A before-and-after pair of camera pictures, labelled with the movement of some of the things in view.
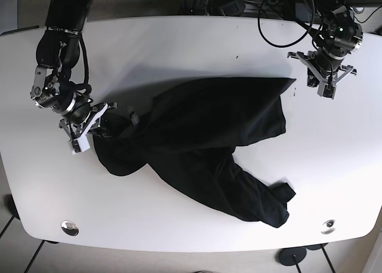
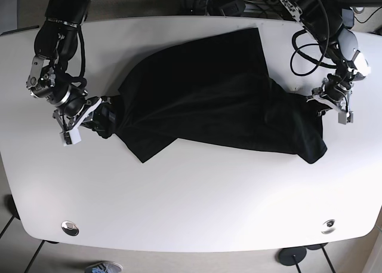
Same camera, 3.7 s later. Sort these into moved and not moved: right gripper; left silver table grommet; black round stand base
Moved: right gripper
Not moved: left silver table grommet; black round stand base
